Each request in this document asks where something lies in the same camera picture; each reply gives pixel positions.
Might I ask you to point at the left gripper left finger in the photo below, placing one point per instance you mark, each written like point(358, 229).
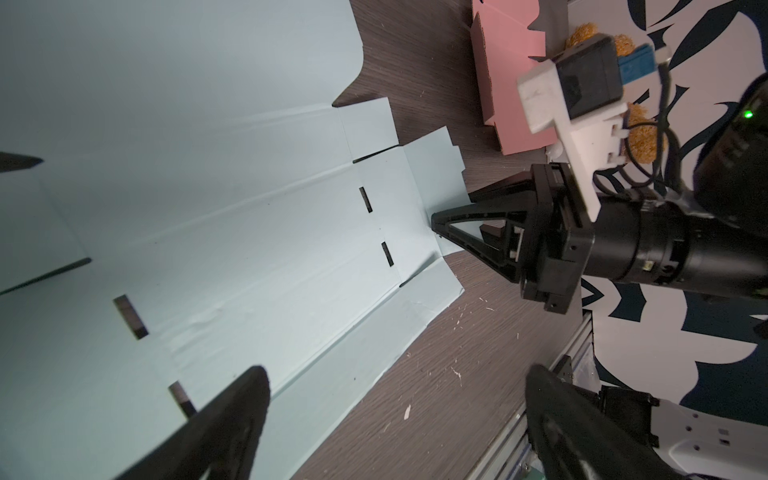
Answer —
point(218, 442)

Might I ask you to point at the light blue paper box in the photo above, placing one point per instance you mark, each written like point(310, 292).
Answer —
point(199, 206)

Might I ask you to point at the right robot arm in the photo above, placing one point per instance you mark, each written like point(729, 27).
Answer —
point(711, 241)

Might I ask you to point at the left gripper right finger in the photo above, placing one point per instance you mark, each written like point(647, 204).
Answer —
point(572, 438)

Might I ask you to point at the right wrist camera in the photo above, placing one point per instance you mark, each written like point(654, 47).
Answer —
point(579, 93)

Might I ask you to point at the pink flat paper box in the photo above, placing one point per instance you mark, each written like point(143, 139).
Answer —
point(505, 48)

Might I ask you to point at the brown teddy bear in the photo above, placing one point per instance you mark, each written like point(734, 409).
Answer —
point(641, 139)

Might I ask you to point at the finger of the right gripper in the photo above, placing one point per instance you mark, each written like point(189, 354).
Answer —
point(489, 234)
point(519, 182)

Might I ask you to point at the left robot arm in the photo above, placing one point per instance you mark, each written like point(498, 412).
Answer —
point(695, 445)

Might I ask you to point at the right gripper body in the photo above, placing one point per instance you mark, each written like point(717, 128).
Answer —
point(551, 235)

